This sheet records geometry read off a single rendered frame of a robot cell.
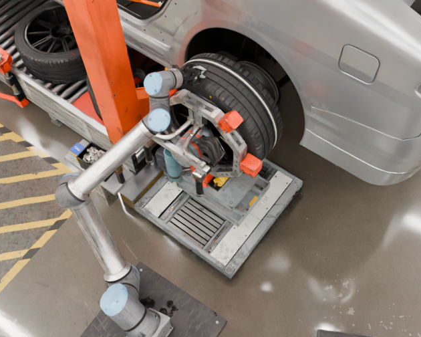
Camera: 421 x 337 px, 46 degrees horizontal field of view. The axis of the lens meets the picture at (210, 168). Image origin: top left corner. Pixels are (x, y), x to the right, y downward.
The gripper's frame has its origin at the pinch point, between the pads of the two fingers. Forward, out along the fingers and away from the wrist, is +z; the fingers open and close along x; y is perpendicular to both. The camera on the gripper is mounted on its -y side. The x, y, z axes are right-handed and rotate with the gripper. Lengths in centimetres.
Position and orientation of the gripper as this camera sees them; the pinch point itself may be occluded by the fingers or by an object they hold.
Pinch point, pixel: (201, 69)
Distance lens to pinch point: 244.4
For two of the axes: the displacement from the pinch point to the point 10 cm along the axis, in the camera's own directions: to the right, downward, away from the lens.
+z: 6.4, -3.0, 7.1
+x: 1.0, -8.8, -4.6
